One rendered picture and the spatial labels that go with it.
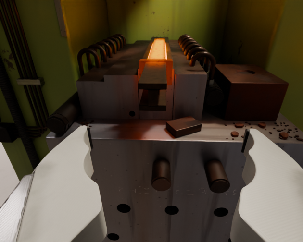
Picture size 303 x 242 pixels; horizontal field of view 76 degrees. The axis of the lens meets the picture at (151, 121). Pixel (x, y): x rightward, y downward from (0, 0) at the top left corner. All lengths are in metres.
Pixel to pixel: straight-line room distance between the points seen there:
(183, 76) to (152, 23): 0.49
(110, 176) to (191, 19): 0.61
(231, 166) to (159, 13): 0.59
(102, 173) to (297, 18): 0.45
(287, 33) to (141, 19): 0.47
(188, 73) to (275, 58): 0.24
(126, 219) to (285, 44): 0.46
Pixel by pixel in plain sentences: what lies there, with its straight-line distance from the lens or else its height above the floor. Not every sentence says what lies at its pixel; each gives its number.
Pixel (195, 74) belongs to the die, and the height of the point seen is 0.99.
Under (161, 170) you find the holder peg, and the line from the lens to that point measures 0.27.
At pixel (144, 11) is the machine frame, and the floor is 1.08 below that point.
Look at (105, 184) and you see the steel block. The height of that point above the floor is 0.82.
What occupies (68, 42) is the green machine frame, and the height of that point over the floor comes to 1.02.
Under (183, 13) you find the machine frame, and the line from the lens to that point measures 0.77.
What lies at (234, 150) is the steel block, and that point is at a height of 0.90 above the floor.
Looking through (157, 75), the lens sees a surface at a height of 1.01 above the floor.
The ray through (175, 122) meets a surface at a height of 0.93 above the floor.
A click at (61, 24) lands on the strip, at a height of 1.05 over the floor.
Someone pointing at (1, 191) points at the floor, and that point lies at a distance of 1.77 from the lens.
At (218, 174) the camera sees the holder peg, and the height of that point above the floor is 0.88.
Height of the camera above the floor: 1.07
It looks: 29 degrees down
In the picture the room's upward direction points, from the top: 1 degrees counter-clockwise
